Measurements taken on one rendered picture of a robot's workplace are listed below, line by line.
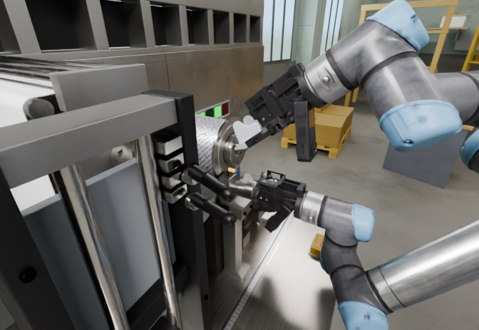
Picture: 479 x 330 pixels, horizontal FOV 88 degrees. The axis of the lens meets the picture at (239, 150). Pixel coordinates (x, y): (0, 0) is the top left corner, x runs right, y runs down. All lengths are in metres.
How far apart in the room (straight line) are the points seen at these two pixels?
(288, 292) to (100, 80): 0.63
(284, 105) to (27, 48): 0.51
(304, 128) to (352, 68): 0.12
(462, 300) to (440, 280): 1.70
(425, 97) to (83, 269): 0.38
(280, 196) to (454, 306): 1.71
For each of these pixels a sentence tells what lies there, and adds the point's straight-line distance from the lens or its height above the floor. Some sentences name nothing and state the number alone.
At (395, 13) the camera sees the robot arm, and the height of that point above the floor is 1.51.
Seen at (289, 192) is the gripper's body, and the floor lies 1.15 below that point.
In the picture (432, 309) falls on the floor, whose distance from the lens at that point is 2.10.
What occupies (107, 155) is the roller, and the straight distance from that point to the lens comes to 0.36.
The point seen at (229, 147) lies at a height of 1.27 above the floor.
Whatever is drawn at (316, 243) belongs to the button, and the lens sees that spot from 0.82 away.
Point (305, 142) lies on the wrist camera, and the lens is 0.45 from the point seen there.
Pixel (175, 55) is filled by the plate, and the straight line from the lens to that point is 0.89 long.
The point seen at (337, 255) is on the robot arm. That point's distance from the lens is 0.64.
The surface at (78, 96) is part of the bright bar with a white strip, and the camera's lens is 0.29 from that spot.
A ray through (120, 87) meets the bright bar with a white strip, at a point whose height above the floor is 1.44.
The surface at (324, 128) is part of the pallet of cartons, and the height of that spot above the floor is 0.39.
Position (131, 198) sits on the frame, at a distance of 0.25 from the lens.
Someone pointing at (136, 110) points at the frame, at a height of 1.44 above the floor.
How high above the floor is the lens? 1.49
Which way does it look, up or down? 25 degrees down
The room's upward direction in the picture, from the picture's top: straight up
